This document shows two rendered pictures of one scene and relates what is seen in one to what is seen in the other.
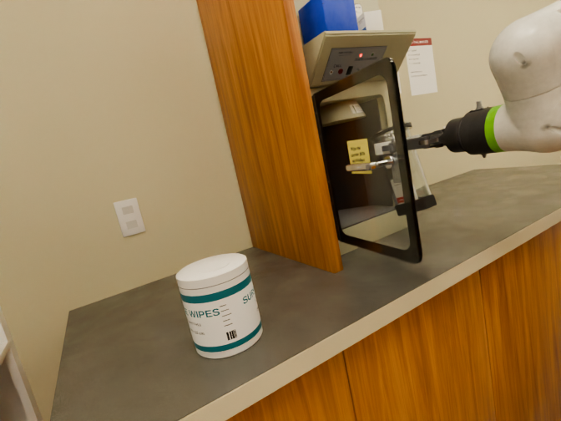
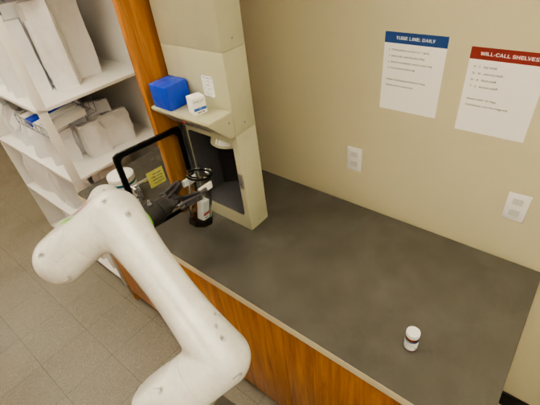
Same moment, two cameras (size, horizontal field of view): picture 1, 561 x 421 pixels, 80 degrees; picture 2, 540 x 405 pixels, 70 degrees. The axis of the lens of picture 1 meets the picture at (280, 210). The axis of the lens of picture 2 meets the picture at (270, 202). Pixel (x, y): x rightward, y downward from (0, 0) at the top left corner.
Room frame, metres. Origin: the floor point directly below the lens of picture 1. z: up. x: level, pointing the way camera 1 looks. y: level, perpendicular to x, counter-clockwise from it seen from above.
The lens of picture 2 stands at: (0.75, -1.65, 2.09)
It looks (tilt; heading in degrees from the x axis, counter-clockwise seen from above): 38 degrees down; 71
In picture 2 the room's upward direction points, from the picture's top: 7 degrees counter-clockwise
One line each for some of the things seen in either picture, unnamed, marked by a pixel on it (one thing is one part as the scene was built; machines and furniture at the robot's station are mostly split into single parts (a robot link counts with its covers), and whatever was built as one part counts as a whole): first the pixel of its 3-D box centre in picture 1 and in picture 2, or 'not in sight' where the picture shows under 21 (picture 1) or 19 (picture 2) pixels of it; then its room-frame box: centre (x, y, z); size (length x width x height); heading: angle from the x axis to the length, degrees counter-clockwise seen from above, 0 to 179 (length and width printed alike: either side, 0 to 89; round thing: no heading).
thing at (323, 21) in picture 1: (327, 20); (169, 92); (0.90, -0.21, 1.55); 0.10 x 0.10 x 0.09; 28
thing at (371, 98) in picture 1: (359, 168); (160, 181); (0.77, -0.20, 1.19); 0.30 x 0.01 x 0.40; 20
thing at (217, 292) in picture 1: (220, 301); (124, 186); (0.60, 0.14, 1.01); 0.13 x 0.13 x 0.15
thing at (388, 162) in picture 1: (367, 165); not in sight; (0.69, -0.19, 1.20); 0.10 x 0.05 x 0.03; 20
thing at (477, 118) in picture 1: (482, 129); (152, 213); (0.70, -0.44, 1.22); 0.09 x 0.06 x 0.12; 117
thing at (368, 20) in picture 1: (369, 27); (196, 104); (0.97, -0.34, 1.54); 0.05 x 0.05 x 0.06; 12
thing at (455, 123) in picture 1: (450, 136); (168, 203); (0.77, -0.41, 1.22); 0.09 x 0.08 x 0.07; 27
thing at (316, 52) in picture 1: (361, 58); (192, 121); (0.95, -0.30, 1.46); 0.32 x 0.12 x 0.10; 118
